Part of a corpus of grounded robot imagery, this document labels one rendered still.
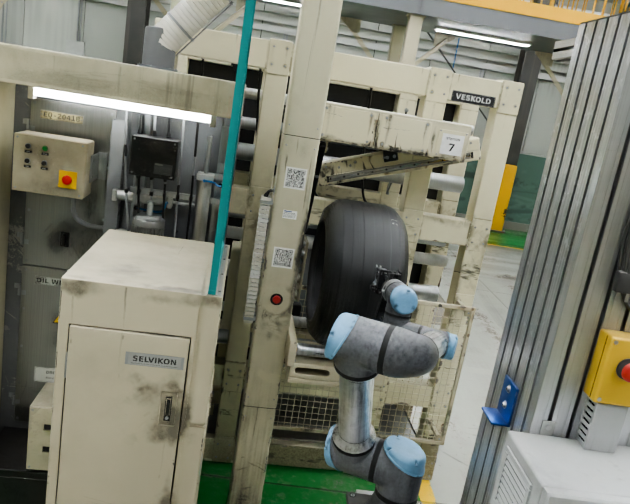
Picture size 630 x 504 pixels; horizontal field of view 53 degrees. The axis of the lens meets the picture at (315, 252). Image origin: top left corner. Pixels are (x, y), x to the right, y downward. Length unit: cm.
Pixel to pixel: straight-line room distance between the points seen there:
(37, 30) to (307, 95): 1037
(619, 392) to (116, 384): 118
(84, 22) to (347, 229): 1025
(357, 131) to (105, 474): 149
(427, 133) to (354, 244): 63
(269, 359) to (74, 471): 85
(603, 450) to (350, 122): 156
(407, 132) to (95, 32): 988
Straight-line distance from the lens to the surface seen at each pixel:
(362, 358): 144
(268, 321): 235
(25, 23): 1244
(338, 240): 216
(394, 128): 252
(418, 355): 144
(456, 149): 259
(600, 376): 130
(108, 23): 1200
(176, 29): 249
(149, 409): 177
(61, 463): 189
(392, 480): 175
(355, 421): 164
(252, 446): 258
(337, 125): 248
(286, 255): 227
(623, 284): 127
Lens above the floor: 180
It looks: 14 degrees down
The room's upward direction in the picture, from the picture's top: 10 degrees clockwise
